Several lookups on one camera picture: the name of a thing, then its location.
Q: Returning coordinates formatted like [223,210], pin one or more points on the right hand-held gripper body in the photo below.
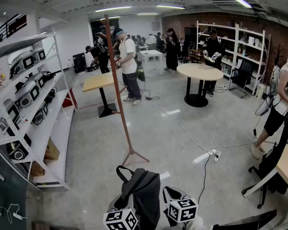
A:
[182,211]

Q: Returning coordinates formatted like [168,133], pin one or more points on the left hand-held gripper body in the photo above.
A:
[120,220]

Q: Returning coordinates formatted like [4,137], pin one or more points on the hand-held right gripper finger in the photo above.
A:
[166,195]
[181,194]

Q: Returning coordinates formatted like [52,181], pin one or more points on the dark grey backpack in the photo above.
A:
[146,188]

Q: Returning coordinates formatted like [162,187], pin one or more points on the brown wooden coat rack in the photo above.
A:
[110,47]

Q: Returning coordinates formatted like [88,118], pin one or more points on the white power strip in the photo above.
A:
[216,154]

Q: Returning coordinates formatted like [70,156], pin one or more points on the brown cardboard box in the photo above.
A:
[51,151]
[37,169]

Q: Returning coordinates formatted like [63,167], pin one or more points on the black swivel chair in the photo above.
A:
[271,162]

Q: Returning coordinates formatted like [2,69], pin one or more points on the white shelf unit holding devices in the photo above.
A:
[50,118]

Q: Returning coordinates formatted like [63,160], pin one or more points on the red box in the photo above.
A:
[68,100]

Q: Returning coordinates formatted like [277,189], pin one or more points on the white waste bin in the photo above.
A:
[260,91]

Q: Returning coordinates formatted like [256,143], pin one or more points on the group of grey shelf devices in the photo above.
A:
[26,95]

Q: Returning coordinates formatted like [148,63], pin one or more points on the black office chair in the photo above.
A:
[244,68]

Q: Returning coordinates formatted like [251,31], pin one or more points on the white square table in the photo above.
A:
[152,53]

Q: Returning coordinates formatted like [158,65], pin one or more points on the black wheeled case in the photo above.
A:
[79,62]

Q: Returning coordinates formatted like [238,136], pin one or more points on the white shelf unit holding bottles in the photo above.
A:
[235,44]

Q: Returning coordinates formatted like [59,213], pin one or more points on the black coat stand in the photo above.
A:
[279,54]

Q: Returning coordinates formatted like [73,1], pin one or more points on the black stair railing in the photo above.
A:
[19,23]

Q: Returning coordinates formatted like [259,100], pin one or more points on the square wooden pedestal table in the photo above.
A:
[98,80]

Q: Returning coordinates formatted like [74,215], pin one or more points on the round wooden pedestal table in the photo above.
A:
[199,71]

